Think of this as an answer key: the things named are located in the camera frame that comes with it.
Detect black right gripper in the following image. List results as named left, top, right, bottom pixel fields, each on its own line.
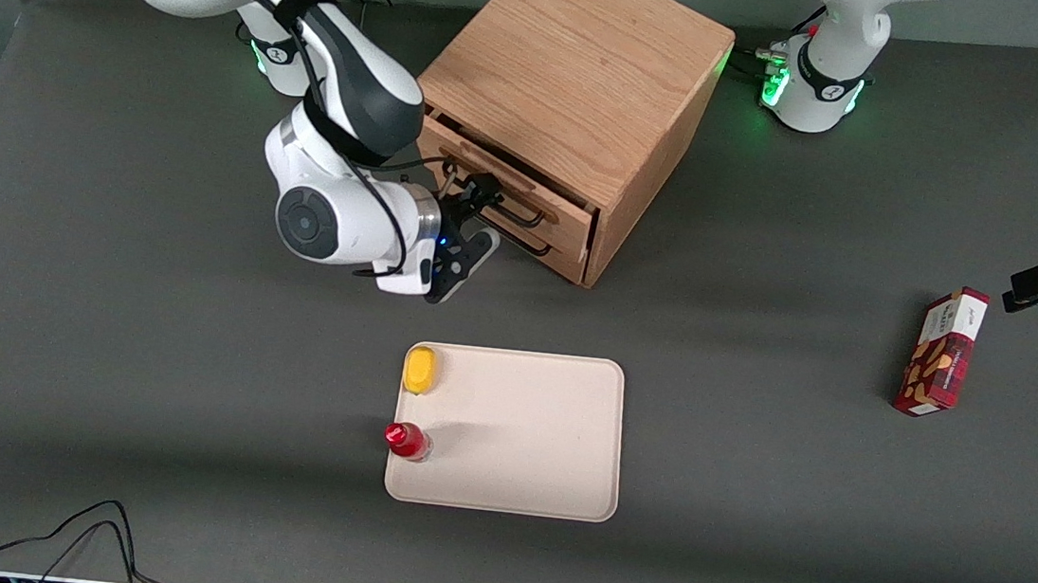
left=421, top=167, right=508, bottom=312

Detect wooden drawer with black handle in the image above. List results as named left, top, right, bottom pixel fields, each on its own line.
left=409, top=107, right=610, bottom=264
left=473, top=211, right=593, bottom=288

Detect wooden drawer cabinet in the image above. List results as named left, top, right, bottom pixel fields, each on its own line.
left=398, top=0, right=739, bottom=301

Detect red plaid shortbread cookie box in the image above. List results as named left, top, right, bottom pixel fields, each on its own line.
left=891, top=281, right=992, bottom=425

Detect yellow toy lemon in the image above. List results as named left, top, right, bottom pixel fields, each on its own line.
left=401, top=344, right=441, bottom=398

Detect beige plastic tray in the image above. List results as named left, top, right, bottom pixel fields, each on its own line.
left=382, top=338, right=632, bottom=525

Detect red small bottle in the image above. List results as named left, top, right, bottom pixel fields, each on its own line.
left=382, top=420, right=436, bottom=465

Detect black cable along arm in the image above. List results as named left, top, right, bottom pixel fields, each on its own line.
left=81, top=0, right=467, bottom=284

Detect cables at arm base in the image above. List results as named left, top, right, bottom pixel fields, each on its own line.
left=728, top=38, right=793, bottom=82

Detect black floor cable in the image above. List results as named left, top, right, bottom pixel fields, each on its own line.
left=0, top=489, right=194, bottom=583

